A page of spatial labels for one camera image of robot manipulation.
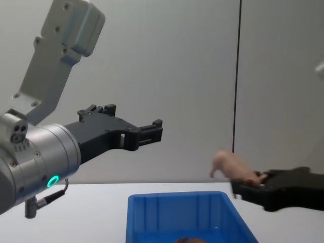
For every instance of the brown toy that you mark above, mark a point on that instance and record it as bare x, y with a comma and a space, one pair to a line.
189, 240

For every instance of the pink toy pig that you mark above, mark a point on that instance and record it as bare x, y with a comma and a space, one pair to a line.
230, 163

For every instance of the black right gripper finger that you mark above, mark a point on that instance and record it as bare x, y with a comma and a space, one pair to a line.
263, 174
249, 192

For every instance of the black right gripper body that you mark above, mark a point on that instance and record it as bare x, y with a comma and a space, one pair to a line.
293, 189

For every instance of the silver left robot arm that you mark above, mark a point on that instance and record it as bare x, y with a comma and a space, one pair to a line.
38, 157

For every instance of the blue plastic bin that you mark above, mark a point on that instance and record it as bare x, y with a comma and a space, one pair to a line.
177, 215

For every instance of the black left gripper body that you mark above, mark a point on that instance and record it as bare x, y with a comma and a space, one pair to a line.
101, 136

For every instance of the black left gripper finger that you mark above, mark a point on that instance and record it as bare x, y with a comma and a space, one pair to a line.
97, 112
146, 135

